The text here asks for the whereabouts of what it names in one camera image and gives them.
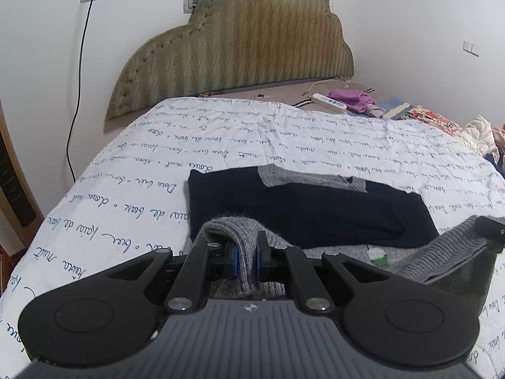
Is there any grey and navy knit sweater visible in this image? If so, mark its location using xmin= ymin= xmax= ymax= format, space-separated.
xmin=188 ymin=164 xmax=503 ymax=311

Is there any white bedsheet with blue script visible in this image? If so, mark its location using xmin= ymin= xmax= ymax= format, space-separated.
xmin=1 ymin=98 xmax=504 ymax=378

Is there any white crumpled cloth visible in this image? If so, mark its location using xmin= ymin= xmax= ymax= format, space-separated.
xmin=456 ymin=116 xmax=499 ymax=161

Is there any colourful patterned fabric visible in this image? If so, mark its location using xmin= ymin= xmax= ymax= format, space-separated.
xmin=377 ymin=97 xmax=462 ymax=136

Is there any white power strip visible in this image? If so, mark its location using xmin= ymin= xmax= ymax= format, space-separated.
xmin=312 ymin=93 xmax=347 ymax=114

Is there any purple cloth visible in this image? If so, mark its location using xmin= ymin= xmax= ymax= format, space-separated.
xmin=329 ymin=89 xmax=375 ymax=114

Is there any wooden framed furniture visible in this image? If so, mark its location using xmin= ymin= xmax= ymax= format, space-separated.
xmin=1 ymin=111 xmax=44 ymax=292

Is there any olive upholstered headboard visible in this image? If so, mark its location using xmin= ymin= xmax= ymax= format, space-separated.
xmin=106 ymin=0 xmax=354 ymax=121

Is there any white light switch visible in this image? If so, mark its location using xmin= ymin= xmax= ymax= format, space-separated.
xmin=463 ymin=40 xmax=480 ymax=57

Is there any black power cable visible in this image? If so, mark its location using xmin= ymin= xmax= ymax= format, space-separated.
xmin=66 ymin=0 xmax=98 ymax=184

